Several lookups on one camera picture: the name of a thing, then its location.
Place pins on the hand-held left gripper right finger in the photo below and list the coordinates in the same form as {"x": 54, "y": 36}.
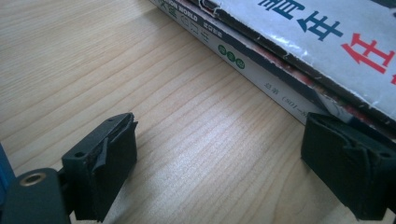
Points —
{"x": 342, "y": 161}

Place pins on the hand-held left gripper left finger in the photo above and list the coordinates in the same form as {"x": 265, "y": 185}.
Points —
{"x": 102, "y": 168}

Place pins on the reddish cover magazine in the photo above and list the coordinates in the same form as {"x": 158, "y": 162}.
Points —
{"x": 299, "y": 73}

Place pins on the portrait magazine with red label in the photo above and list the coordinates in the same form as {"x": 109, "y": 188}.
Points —
{"x": 311, "y": 46}

